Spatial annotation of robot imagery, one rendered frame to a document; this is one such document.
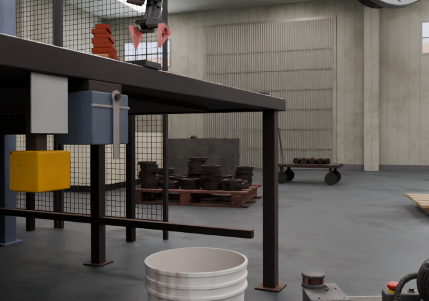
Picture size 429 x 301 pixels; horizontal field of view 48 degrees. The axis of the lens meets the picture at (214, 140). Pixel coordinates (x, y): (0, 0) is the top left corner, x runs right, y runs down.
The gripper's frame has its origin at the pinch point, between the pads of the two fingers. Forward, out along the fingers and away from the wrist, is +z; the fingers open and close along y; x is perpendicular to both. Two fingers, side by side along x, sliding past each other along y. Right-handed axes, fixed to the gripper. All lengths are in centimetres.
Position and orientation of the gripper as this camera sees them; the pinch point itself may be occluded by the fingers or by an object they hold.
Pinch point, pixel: (147, 45)
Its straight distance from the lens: 175.7
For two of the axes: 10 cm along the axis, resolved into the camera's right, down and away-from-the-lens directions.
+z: -1.2, 9.7, -2.2
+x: 3.7, 2.5, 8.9
